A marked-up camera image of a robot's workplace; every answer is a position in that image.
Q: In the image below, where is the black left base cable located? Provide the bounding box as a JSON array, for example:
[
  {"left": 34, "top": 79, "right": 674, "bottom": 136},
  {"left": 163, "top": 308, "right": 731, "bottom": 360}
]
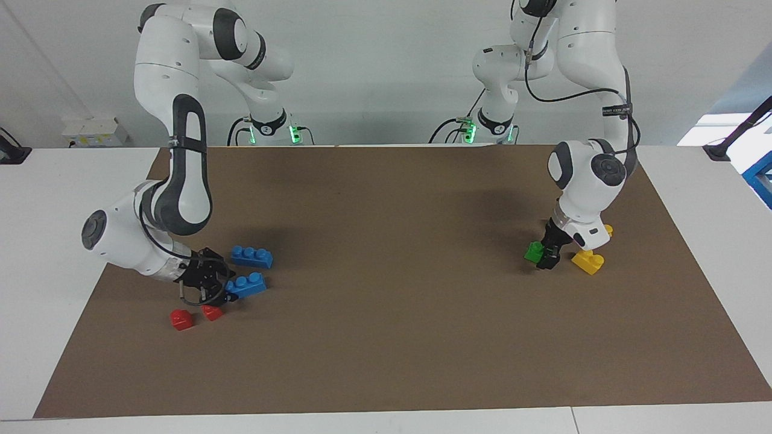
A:
[{"left": 428, "top": 89, "right": 486, "bottom": 145}]

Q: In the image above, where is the white power strip box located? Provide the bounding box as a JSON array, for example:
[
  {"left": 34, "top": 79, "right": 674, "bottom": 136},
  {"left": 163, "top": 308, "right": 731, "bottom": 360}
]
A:
[{"left": 62, "top": 118, "right": 128, "bottom": 147}]

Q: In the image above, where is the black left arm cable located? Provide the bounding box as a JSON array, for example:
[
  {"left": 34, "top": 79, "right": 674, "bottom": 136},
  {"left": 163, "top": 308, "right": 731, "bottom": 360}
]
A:
[{"left": 511, "top": 0, "right": 641, "bottom": 157}]

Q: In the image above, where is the blue metal frame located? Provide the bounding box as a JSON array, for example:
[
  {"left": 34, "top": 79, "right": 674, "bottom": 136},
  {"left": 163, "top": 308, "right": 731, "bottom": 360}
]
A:
[{"left": 742, "top": 151, "right": 772, "bottom": 210}]

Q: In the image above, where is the brown table mat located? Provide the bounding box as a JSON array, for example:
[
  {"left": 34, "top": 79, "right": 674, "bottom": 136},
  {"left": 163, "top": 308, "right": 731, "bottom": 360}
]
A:
[{"left": 33, "top": 145, "right": 772, "bottom": 418}]

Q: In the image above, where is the black right base cable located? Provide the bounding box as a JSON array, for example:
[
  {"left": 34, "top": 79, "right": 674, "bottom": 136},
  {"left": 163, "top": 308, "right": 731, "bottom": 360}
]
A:
[{"left": 227, "top": 116, "right": 251, "bottom": 146}]

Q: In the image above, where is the black angled stand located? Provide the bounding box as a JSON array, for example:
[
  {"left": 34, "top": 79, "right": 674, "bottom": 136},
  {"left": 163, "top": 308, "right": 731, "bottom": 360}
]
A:
[{"left": 703, "top": 95, "right": 772, "bottom": 162}]

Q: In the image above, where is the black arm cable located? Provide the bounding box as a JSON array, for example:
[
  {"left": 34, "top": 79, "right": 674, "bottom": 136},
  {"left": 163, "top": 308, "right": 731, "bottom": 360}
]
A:
[
  {"left": 511, "top": 0, "right": 641, "bottom": 157},
  {"left": 138, "top": 136, "right": 209, "bottom": 307}
]

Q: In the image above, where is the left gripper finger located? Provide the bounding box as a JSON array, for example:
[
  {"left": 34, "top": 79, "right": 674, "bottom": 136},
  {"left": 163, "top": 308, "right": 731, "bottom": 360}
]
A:
[{"left": 537, "top": 244, "right": 563, "bottom": 271}]

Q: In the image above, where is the blue three-stud brick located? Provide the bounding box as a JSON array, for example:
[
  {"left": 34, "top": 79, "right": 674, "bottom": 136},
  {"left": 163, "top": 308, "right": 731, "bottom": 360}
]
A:
[
  {"left": 224, "top": 272, "right": 268, "bottom": 300},
  {"left": 231, "top": 245, "right": 274, "bottom": 269}
]

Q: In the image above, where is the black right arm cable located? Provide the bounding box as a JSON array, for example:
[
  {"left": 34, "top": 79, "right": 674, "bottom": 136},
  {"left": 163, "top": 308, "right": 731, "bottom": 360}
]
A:
[{"left": 138, "top": 136, "right": 209, "bottom": 307}]

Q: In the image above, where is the black base cable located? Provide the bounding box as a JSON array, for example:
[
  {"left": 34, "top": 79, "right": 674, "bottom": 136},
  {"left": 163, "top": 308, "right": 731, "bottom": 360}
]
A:
[
  {"left": 428, "top": 89, "right": 486, "bottom": 145},
  {"left": 227, "top": 116, "right": 251, "bottom": 146}
]

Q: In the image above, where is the black table clamp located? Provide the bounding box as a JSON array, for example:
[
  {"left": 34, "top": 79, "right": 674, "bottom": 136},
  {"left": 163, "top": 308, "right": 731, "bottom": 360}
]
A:
[{"left": 0, "top": 128, "right": 32, "bottom": 165}]

